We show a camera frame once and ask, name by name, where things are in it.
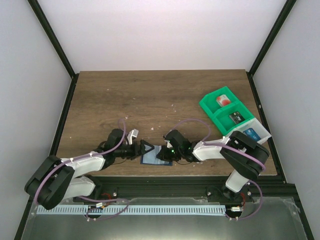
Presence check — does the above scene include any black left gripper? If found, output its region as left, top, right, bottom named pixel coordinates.
left=114, top=140, right=155, bottom=160

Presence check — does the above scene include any blue leather card holder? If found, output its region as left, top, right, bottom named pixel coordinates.
left=140, top=145, right=173, bottom=167

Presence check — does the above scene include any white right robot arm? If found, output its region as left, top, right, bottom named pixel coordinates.
left=156, top=129, right=270, bottom=202

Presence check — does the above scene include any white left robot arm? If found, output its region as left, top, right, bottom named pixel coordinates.
left=24, top=128, right=155, bottom=210

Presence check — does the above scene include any red white card in bin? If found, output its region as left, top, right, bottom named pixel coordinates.
left=216, top=94, right=231, bottom=107

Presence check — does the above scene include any dark card in bin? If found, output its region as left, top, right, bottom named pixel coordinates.
left=229, top=111, right=245, bottom=125

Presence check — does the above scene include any blue card in bin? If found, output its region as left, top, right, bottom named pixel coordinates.
left=243, top=127, right=261, bottom=142

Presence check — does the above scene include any green bin middle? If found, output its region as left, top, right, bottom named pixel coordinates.
left=212, top=101, right=254, bottom=136

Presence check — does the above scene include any green bin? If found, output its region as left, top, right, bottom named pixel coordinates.
left=212, top=101, right=254, bottom=136
left=199, top=86, right=239, bottom=119

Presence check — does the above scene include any green bin far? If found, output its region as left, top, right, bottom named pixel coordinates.
left=199, top=86, right=239, bottom=119

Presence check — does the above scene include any white bin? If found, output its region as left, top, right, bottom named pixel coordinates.
left=225, top=118, right=272, bottom=145

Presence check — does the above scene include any metal front plate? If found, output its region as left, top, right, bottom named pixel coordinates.
left=21, top=197, right=308, bottom=240

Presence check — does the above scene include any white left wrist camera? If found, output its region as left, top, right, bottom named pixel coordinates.
left=127, top=128, right=139, bottom=145

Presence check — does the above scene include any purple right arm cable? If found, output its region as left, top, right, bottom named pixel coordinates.
left=162, top=118, right=267, bottom=222

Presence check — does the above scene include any black front frame rail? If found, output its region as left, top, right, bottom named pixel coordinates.
left=88, top=176, right=299, bottom=204

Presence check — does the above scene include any light blue slotted cable duct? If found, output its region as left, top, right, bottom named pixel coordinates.
left=36, top=204, right=226, bottom=217

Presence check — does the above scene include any black frame post left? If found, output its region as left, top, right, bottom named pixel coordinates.
left=27, top=0, right=76, bottom=79

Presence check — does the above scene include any black frame post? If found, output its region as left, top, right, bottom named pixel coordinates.
left=248, top=0, right=298, bottom=76
left=27, top=0, right=76, bottom=79

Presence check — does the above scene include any black frame post right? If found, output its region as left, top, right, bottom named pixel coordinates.
left=248, top=0, right=298, bottom=76

